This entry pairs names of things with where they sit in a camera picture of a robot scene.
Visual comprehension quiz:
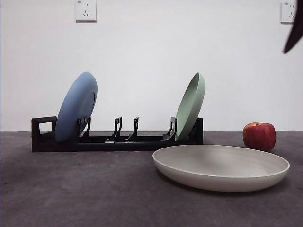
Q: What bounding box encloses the red apple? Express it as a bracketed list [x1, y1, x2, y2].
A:
[242, 122, 276, 152]

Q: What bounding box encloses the cream yellow plate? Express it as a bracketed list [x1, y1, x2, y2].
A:
[152, 144, 290, 192]

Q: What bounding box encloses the pale green plate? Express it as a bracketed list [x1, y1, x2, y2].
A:
[175, 72, 206, 142]

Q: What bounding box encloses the blue plate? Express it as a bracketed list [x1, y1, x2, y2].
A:
[54, 71, 98, 142]

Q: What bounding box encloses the black plate rack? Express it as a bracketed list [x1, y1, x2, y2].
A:
[31, 115, 204, 153]

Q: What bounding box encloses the white wall socket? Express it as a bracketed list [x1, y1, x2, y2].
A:
[75, 0, 97, 23]
[280, 1, 298, 24]

